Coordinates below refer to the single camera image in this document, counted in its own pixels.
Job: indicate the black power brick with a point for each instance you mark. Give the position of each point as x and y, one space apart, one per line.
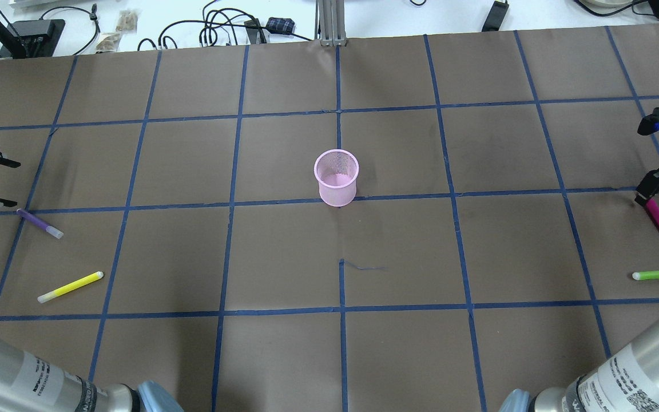
495 16

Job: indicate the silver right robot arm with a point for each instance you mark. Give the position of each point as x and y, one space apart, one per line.
629 379

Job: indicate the purple marker pen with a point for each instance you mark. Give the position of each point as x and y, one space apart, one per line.
43 225

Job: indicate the pink mesh pen cup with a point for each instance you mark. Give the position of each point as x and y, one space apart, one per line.
336 172

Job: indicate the yellow highlighter pen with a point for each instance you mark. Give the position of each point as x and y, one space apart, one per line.
70 287

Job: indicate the black power adapter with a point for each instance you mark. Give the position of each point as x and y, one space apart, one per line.
281 26

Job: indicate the aluminium frame post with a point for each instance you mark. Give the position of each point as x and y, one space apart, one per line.
330 27

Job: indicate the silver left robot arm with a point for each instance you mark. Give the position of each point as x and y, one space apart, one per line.
30 383

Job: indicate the small packet bags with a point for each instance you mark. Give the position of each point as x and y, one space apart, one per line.
127 23

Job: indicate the black device box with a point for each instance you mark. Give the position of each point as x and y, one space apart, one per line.
38 37

